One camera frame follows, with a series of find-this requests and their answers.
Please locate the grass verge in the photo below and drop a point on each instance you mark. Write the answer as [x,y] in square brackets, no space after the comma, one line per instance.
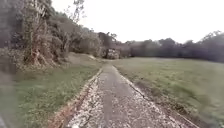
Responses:
[40,91]

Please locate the pale path edge kerb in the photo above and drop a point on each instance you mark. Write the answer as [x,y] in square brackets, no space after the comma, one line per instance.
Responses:
[139,90]
[68,111]

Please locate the wide grass field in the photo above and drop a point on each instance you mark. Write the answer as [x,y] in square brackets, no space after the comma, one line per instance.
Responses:
[181,80]

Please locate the grey gravel path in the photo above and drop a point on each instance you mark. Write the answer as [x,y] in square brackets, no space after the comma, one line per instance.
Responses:
[115,100]

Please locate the robot's own part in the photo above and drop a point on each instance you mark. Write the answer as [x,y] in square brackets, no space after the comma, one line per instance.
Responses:
[74,126]

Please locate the wood of trees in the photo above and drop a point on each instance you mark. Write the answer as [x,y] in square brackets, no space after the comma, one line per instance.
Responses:
[40,36]

